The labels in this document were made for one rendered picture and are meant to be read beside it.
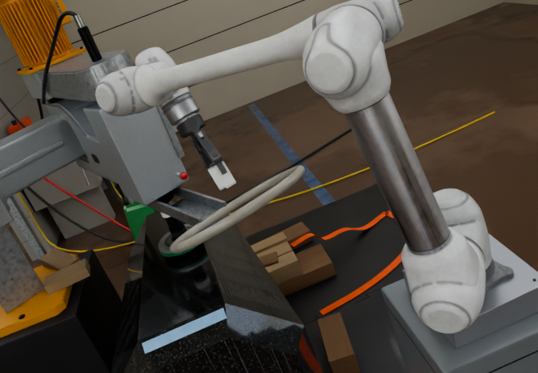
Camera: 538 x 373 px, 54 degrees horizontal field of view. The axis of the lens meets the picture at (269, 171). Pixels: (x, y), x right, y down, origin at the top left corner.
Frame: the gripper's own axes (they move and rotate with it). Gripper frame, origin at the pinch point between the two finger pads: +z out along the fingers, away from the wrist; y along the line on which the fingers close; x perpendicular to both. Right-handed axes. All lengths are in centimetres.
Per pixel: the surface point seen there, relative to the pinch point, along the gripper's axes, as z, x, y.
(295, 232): 58, -52, 200
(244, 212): 9.3, 0.2, -2.9
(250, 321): 48, 12, 45
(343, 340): 93, -22, 94
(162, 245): 11, 24, 91
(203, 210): 6, 5, 56
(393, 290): 56, -29, 10
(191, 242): 9.2, 16.0, 5.2
